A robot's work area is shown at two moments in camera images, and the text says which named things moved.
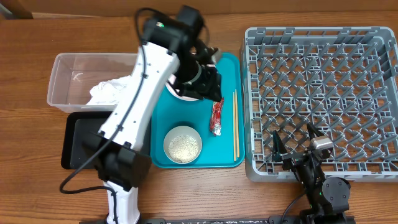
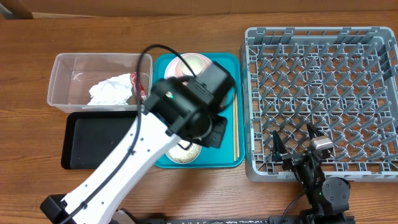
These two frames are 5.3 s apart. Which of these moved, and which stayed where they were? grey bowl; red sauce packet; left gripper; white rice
Moved: left gripper; red sauce packet
Stayed: white rice; grey bowl
